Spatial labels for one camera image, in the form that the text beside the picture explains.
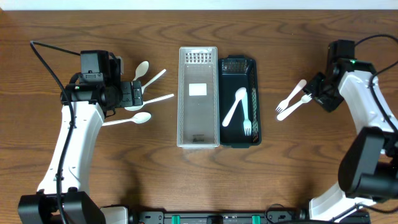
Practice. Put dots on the black plastic mesh basket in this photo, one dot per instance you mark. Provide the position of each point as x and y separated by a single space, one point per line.
234 72

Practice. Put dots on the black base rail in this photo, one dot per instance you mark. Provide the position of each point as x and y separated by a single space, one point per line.
242 217

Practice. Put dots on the pink-white plastic fork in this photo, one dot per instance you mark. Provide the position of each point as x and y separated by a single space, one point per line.
284 103

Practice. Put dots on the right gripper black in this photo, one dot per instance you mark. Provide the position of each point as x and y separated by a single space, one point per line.
311 87

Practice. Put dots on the pink-white plastic spoon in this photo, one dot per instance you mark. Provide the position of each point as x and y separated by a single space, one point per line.
239 95

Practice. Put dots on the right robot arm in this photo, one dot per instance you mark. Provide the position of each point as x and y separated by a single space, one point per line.
368 172

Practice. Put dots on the mint green plastic fork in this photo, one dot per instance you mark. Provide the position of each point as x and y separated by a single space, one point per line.
247 125

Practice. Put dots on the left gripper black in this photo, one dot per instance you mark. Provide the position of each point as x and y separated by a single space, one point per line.
137 93

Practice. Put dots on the clear plastic mesh basket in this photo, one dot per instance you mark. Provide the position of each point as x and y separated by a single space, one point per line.
198 122

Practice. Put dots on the white plastic spoon bottom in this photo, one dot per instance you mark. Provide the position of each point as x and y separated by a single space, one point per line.
138 118

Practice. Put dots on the cream plastic fork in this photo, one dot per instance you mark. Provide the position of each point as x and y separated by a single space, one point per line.
305 99

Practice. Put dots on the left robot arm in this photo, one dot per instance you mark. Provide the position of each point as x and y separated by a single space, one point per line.
63 194

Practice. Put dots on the white plastic spoon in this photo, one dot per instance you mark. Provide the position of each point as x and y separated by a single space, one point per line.
138 118
141 70
152 80
136 108

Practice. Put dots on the white plastic spoon top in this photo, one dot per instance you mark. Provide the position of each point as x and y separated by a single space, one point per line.
141 70

